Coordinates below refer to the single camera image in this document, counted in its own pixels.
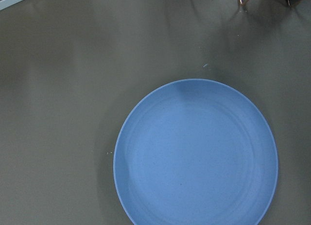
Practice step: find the blue round plate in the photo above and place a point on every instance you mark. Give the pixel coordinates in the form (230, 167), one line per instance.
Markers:
(195, 152)

